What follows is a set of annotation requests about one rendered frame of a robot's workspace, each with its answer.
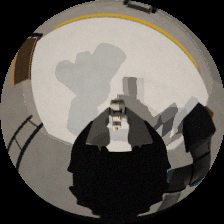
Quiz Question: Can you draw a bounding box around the beige cube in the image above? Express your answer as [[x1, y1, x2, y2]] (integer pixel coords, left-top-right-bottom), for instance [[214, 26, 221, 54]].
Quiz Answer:
[[110, 99, 125, 117], [113, 121, 121, 131]]

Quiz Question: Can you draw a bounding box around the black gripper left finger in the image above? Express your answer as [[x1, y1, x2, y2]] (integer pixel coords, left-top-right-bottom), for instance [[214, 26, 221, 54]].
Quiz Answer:
[[67, 107, 111, 173]]

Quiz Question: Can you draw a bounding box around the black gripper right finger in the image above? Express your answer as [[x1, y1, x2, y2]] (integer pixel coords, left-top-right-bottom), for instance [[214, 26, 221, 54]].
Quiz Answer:
[[125, 107, 171, 170]]

